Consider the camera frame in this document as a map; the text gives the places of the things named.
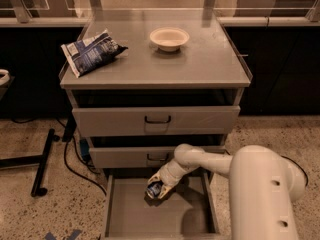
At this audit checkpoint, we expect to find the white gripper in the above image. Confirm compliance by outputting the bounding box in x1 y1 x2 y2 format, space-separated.
148 159 186 199

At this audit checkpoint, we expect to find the blue tape cross on floor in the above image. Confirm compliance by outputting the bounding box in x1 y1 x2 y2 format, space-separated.
44 229 83 240

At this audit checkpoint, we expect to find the black metal floor stand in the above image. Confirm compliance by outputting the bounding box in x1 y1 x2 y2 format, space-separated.
0 128 60 197

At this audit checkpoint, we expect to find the blue white chip bag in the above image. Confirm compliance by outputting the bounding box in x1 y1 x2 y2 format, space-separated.
61 29 127 78

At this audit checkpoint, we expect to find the grey middle drawer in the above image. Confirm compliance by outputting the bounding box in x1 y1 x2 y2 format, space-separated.
88 145 226 169

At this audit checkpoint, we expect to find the grey open bottom drawer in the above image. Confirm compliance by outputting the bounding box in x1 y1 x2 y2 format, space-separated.
101 171 230 240

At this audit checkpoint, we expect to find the white paper bowl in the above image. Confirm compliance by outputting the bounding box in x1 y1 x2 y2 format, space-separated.
149 27 190 52

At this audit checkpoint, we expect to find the white object at left edge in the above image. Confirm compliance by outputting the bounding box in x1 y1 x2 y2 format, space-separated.
0 69 10 87

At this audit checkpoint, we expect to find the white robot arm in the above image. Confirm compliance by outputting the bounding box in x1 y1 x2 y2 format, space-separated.
146 144 308 240

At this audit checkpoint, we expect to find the grey top drawer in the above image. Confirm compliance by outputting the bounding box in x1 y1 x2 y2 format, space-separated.
72 106 240 137

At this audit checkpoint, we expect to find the grey drawer cabinet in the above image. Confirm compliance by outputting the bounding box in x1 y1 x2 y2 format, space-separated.
58 9 253 240

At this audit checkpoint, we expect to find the blue pepsi can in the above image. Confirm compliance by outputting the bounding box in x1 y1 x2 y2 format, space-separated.
146 181 163 199

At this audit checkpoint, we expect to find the black cable on left floor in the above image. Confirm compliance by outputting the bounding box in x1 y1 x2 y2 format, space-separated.
55 117 108 197

